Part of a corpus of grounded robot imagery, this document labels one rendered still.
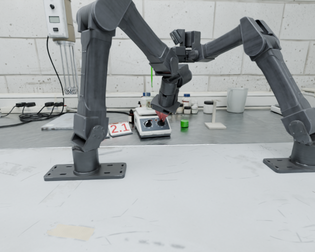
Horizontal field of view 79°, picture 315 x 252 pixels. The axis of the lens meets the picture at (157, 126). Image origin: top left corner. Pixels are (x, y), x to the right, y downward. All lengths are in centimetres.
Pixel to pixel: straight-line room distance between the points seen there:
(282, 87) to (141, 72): 90
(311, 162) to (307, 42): 118
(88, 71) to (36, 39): 104
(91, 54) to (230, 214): 44
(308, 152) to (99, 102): 56
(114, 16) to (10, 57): 114
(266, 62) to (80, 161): 58
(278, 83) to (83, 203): 59
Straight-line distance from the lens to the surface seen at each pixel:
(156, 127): 77
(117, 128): 83
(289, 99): 64
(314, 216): 49
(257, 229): 41
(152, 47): 59
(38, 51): 148
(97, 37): 48
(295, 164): 66
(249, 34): 69
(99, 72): 48
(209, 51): 81
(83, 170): 52
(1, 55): 160
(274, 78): 66
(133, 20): 55
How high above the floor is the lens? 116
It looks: 17 degrees down
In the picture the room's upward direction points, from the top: straight up
